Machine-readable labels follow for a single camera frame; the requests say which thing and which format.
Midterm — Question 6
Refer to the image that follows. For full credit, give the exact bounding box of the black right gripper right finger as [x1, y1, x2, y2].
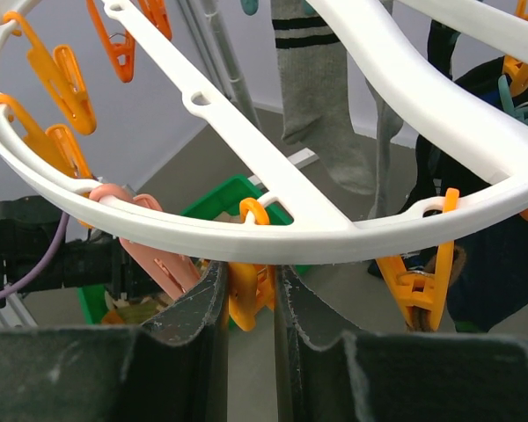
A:
[274, 266, 528, 421]

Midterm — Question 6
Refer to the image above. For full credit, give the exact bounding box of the orange clip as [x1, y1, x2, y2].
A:
[226, 197, 277, 331]

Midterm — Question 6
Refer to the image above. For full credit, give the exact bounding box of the white drying rack stand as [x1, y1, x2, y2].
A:
[178, 0, 318, 168]

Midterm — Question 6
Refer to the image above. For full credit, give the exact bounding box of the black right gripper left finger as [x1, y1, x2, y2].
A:
[0, 261, 228, 421]

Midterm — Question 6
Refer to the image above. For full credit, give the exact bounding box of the grey striped sock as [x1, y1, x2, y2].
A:
[270, 1, 403, 218]

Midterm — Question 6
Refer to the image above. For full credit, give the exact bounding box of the pink clip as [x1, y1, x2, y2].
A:
[89, 184, 201, 301]

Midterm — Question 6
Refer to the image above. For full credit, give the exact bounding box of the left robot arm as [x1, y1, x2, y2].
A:
[0, 195, 144, 295]

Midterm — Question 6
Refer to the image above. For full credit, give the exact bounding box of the green plastic bin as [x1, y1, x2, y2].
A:
[77, 174, 312, 326]

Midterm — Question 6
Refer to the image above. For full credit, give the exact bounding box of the white round sock hanger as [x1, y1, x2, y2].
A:
[0, 0, 528, 266]

